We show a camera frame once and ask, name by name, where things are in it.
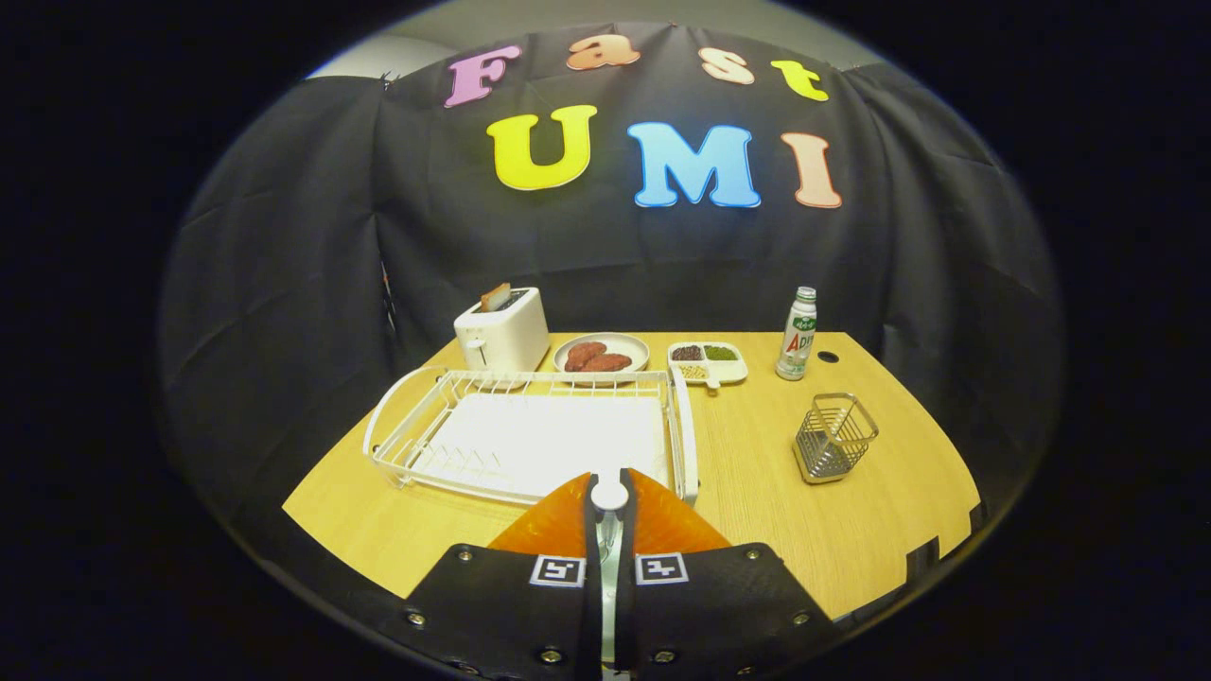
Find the red-brown meat piece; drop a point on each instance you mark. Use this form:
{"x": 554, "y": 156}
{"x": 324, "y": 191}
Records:
{"x": 613, "y": 362}
{"x": 582, "y": 355}

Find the white green drink bottle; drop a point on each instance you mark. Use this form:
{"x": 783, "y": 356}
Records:
{"x": 797, "y": 340}

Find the black table edge bracket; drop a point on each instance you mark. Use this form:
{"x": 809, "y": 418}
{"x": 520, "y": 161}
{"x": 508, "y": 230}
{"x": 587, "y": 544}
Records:
{"x": 922, "y": 558}

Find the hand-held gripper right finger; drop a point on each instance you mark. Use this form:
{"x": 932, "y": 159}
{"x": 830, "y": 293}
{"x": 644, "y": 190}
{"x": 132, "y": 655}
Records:
{"x": 626, "y": 605}

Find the black backdrop cloth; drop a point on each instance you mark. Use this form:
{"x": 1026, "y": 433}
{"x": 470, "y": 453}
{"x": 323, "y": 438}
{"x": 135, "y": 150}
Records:
{"x": 284, "y": 236}

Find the white toaster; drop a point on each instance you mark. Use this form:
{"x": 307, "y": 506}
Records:
{"x": 506, "y": 336}

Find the bread slice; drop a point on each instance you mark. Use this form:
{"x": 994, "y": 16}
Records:
{"x": 495, "y": 297}

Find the beige round plate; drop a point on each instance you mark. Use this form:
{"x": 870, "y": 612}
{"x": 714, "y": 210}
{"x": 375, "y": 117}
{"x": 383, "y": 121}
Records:
{"x": 629, "y": 345}

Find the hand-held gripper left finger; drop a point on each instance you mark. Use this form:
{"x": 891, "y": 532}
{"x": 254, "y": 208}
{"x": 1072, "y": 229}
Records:
{"x": 592, "y": 605}

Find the white divided bean tray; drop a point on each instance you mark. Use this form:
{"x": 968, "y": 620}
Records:
{"x": 728, "y": 371}

